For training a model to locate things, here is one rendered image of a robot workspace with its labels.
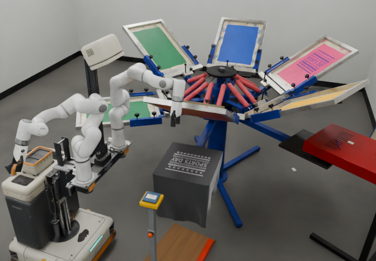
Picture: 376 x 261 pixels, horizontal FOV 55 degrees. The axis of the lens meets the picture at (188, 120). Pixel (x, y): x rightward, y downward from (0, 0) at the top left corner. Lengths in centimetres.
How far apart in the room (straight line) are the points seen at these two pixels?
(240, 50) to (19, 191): 293
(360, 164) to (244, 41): 232
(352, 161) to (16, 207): 253
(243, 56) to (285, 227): 202
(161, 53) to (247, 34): 114
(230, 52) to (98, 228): 254
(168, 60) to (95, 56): 220
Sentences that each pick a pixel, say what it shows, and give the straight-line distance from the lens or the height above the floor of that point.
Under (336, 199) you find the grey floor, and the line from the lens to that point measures 437.
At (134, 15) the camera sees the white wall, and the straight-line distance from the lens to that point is 753.
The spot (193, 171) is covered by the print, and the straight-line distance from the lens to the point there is 280.
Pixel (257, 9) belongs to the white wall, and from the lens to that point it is 684.
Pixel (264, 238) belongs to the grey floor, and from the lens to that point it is 369.
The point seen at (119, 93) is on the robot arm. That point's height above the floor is 158.
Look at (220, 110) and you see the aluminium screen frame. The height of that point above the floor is 154.
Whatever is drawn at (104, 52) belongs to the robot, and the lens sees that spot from 212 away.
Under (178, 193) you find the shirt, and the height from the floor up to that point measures 82.
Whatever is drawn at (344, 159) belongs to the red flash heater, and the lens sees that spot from 294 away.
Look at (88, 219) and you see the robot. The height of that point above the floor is 28.
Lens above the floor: 262
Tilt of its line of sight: 29 degrees down
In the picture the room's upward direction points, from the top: 1 degrees clockwise
